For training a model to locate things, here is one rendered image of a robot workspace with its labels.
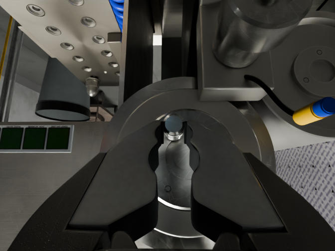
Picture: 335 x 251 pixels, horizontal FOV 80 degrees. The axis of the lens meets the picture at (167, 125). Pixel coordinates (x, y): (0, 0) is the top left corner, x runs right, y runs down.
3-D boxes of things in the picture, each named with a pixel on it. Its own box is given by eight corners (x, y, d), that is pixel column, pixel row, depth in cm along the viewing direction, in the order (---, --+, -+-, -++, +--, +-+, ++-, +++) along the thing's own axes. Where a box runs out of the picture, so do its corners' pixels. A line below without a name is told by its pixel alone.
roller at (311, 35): (381, 8, 18) (414, 138, 16) (262, 100, 43) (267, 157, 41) (247, 11, 19) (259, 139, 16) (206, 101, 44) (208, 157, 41)
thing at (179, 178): (166, 230, 14) (120, 136, 15) (167, 223, 16) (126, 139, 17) (258, 178, 14) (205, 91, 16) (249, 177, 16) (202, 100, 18)
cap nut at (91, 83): (97, 77, 51) (95, 93, 51) (102, 83, 55) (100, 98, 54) (83, 77, 52) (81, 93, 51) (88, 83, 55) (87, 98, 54)
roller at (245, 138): (286, 130, 16) (219, 272, 14) (218, 154, 41) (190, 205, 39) (160, 65, 17) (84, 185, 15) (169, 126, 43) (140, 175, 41)
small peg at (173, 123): (187, 116, 13) (181, 137, 12) (185, 125, 15) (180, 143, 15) (165, 110, 13) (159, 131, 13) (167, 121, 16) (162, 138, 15)
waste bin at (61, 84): (65, 72, 270) (59, 122, 255) (31, 49, 218) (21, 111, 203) (102, 68, 259) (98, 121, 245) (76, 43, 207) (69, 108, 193)
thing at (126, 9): (132, -66, 24) (124, 80, 20) (153, 50, 47) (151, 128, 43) (127, -66, 24) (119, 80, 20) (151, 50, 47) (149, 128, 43)
